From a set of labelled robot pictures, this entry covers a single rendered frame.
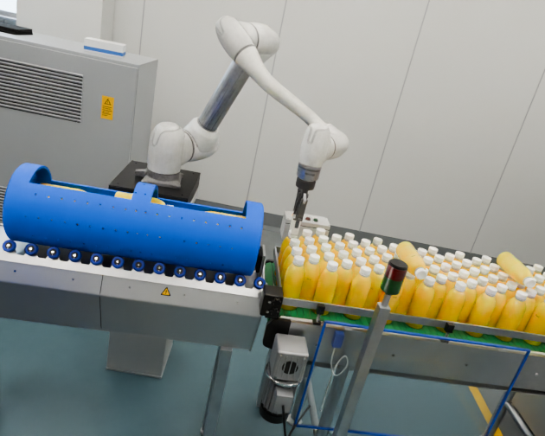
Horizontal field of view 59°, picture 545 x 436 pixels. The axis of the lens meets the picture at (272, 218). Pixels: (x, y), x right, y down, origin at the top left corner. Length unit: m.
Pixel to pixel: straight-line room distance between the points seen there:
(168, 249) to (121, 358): 1.14
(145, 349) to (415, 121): 3.09
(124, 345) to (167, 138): 1.12
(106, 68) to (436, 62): 2.73
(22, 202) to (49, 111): 1.69
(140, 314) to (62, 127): 1.82
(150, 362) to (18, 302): 0.94
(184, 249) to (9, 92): 2.10
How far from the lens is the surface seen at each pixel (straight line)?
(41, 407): 2.66
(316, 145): 1.78
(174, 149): 2.24
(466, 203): 4.98
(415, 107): 4.57
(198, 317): 1.88
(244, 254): 1.72
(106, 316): 1.97
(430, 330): 2.01
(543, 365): 2.24
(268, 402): 1.86
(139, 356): 2.72
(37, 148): 3.55
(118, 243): 1.76
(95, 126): 3.36
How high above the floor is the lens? 1.88
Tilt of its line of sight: 22 degrees down
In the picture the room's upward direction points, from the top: 13 degrees clockwise
